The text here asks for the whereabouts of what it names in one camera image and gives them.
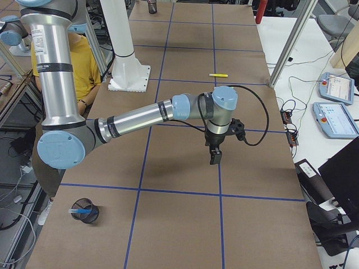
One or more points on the aluminium frame post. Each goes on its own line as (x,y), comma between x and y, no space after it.
(291,41)

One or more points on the blue marker pen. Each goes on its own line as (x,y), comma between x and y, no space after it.
(79,211)

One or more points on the lower blue teach pendant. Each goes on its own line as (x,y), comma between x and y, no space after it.
(335,120)

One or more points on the red fire extinguisher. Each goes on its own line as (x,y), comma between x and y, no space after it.
(260,11)

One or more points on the blue teach pendant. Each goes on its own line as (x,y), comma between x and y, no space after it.
(335,120)
(336,88)

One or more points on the person in yellow shirt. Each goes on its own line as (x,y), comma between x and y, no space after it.
(87,83)

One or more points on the grey office chair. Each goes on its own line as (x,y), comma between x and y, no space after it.
(337,26)

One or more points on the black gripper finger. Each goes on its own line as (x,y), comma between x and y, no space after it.
(215,156)

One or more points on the yellow highlighter pen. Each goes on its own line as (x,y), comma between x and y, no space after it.
(218,75)

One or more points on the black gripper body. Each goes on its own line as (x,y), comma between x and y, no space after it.
(213,140)

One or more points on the far black mesh pen cup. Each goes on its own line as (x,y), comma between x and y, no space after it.
(152,6)

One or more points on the black mesh pen cup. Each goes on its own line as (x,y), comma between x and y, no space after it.
(152,6)
(87,204)

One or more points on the black monitor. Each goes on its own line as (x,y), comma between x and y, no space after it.
(340,174)

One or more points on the upper blue teach pendant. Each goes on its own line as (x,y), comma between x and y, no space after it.
(336,88)

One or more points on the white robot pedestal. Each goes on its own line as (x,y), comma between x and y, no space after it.
(128,74)

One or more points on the near black mesh pen cup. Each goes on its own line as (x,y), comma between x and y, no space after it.
(87,204)

